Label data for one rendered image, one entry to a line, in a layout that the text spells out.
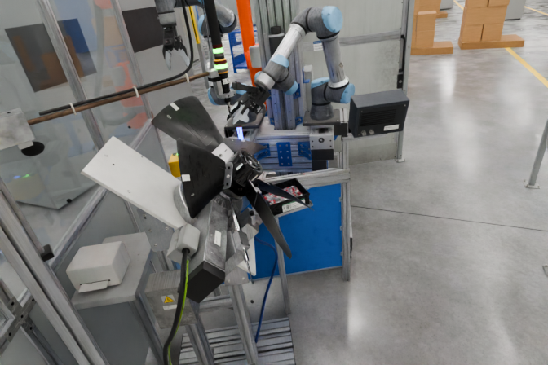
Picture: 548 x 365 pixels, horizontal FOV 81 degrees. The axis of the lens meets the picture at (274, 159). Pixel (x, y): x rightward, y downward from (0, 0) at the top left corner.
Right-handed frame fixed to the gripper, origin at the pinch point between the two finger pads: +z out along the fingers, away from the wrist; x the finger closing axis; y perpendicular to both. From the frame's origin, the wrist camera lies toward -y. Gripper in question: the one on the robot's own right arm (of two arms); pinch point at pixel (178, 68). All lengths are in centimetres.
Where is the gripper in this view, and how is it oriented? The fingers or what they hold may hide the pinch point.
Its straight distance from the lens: 170.9
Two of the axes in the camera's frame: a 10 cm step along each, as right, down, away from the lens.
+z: 1.1, 8.8, 4.7
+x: -9.9, 1.4, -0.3
